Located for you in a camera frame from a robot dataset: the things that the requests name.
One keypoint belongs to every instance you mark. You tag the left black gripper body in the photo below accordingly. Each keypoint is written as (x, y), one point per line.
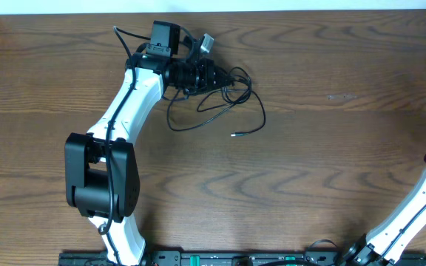
(203, 76)

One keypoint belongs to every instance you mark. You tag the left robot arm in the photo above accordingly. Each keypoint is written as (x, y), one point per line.
(101, 173)

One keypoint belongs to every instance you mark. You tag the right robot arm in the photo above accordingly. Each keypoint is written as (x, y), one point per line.
(384, 244)

